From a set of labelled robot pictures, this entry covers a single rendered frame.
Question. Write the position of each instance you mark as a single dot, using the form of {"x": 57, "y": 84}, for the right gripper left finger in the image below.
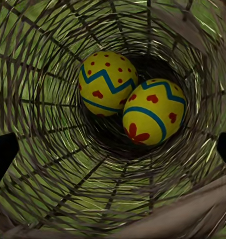
{"x": 8, "y": 151}

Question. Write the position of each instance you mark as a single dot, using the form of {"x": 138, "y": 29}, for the easter egg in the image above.
{"x": 105, "y": 81}
{"x": 154, "y": 111}

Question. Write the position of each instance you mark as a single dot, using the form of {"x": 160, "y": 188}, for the wicker basket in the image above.
{"x": 199, "y": 212}

